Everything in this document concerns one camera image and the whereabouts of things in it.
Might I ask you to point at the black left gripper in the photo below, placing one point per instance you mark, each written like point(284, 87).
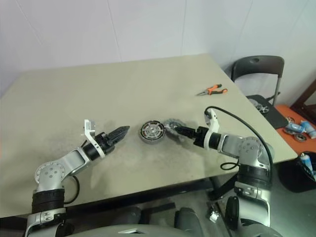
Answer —
point(106, 144)

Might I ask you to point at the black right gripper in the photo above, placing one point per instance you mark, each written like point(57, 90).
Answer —
point(202, 137)

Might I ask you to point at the grey motor lid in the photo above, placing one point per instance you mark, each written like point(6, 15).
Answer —
point(170, 123)

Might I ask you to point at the motor housing with copper coils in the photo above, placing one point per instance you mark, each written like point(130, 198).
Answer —
point(150, 141)

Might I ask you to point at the spoked rotor with black rim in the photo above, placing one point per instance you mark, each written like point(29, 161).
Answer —
point(152, 130)

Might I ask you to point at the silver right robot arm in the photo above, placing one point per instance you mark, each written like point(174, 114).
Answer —
point(247, 148)

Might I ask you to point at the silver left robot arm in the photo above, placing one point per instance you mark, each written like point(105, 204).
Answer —
point(49, 172)

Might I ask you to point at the silver spoked wheel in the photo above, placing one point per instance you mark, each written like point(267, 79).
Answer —
point(260, 106)

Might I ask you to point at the orange black needle-nose pliers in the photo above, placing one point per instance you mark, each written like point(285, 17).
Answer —
point(212, 90)

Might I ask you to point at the white crumpled scrap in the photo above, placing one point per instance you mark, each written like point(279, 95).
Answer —
point(213, 213)

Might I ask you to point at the dark grey rounded shape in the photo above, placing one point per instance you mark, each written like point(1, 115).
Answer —
point(190, 219)

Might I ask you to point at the black folding chair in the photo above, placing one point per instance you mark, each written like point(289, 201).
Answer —
point(259, 64)

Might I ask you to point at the blue white bottle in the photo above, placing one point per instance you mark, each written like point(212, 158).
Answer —
point(308, 127)
point(295, 127)

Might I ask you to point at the black bin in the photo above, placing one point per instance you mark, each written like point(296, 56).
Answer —
point(293, 177)

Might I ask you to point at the blue white tube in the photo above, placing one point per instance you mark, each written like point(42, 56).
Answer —
point(306, 161)

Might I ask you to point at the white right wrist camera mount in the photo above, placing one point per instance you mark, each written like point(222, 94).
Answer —
point(214, 123)

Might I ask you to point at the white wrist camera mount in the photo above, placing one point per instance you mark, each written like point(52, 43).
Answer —
point(214, 123)
point(89, 129)

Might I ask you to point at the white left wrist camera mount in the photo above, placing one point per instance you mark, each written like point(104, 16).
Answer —
point(89, 129)

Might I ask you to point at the black table frame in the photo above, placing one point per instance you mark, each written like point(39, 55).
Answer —
point(158, 192)

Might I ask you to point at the brown wooden furniture frame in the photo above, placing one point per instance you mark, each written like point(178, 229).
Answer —
point(302, 95)

